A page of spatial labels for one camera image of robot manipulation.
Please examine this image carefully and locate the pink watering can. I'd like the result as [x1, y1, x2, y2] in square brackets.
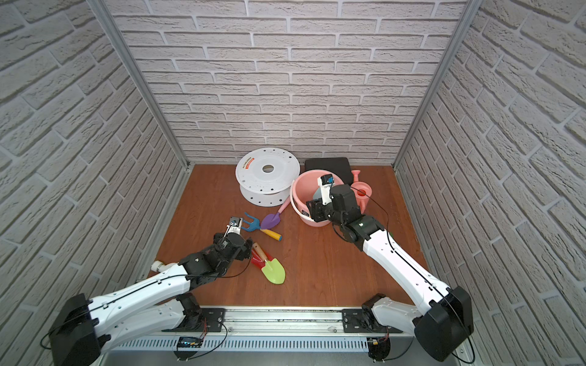
[350, 170, 372, 214]

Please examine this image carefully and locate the pink plastic bucket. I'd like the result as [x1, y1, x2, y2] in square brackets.
[289, 169, 343, 228]

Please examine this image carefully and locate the green toy spade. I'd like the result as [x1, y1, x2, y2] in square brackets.
[253, 242, 285, 285]

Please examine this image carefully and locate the grey-blue toy trowel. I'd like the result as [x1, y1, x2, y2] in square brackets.
[312, 187, 322, 201]

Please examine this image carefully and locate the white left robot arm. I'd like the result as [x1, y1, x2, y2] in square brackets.
[47, 233, 253, 365]

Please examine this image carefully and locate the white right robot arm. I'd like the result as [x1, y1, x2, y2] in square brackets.
[307, 183, 474, 361]

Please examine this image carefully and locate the blue toy rake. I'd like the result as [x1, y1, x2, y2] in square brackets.
[242, 213, 282, 241]

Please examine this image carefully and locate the black tool case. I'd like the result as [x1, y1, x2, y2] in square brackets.
[305, 157, 353, 185]

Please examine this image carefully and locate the purple toy trowel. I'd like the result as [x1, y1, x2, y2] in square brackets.
[261, 198, 290, 230]

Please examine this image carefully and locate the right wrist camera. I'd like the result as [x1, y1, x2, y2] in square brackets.
[317, 174, 335, 205]

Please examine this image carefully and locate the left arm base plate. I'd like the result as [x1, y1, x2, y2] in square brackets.
[164, 307, 226, 333]

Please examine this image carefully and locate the white cable spool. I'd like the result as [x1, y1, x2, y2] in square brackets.
[235, 147, 301, 207]

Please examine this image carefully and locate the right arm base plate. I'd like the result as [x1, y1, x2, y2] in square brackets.
[341, 308, 401, 334]

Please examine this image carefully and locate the aluminium mounting rail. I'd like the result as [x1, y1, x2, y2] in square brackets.
[108, 307, 412, 359]

